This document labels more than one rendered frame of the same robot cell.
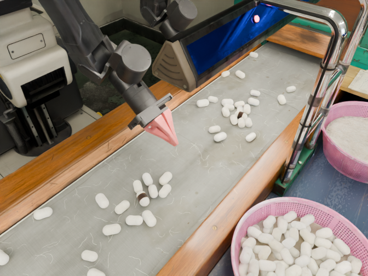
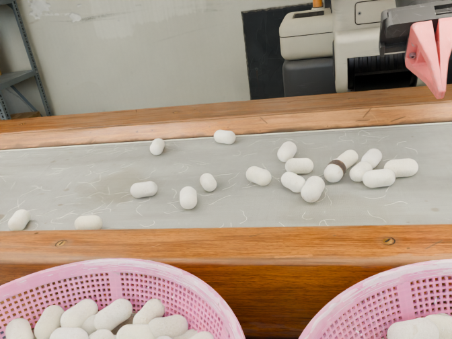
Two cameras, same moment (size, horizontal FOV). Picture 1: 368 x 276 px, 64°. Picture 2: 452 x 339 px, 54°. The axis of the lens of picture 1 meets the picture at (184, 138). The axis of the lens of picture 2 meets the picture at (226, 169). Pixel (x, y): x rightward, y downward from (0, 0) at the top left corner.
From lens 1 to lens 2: 41 cm
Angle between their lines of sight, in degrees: 55
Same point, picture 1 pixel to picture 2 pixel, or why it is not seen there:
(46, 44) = not seen: hidden behind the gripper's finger
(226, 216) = (437, 242)
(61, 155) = (300, 102)
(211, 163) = not seen: outside the picture
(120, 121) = (416, 96)
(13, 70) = (348, 34)
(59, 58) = not seen: hidden behind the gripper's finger
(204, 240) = (346, 241)
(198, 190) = (442, 209)
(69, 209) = (251, 148)
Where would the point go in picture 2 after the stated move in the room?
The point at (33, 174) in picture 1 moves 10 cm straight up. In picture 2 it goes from (256, 106) to (249, 46)
